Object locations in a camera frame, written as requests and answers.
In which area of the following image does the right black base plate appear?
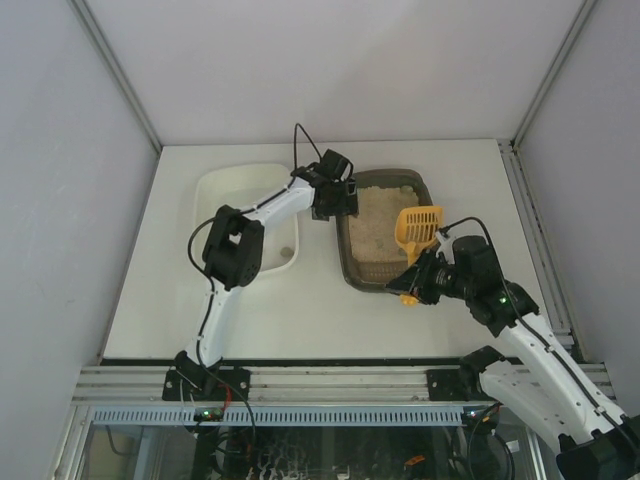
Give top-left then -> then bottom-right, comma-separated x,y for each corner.
426,368 -> 492,402

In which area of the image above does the dark brown litter box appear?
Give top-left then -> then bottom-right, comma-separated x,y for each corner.
336,168 -> 433,293

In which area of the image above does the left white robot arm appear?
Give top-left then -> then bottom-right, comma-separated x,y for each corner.
175,149 -> 358,392

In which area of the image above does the right side aluminium rail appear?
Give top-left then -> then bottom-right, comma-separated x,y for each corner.
497,139 -> 583,360

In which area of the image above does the grey slotted cable duct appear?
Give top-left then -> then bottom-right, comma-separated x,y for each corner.
93,405 -> 464,427

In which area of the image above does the aluminium frame post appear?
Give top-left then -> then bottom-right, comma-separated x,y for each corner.
68,0 -> 163,155
511,0 -> 600,150

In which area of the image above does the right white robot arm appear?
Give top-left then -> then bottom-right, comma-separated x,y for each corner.
387,232 -> 639,479

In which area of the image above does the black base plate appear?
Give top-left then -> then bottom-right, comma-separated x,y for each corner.
161,368 -> 251,402
426,368 -> 492,402

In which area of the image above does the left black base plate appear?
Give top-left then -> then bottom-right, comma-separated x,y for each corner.
161,368 -> 251,402

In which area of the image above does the aluminium mounting rail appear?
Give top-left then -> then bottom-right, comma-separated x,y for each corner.
71,363 -> 617,404

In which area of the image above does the yellow litter scoop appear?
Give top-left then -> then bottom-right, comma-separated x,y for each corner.
394,205 -> 444,306

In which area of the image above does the right aluminium frame post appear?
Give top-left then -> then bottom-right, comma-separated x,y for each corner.
511,0 -> 600,150

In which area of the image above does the white plastic tub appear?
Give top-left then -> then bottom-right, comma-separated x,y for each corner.
193,163 -> 299,278

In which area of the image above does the left aluminium frame post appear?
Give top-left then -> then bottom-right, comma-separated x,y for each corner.
68,0 -> 163,155

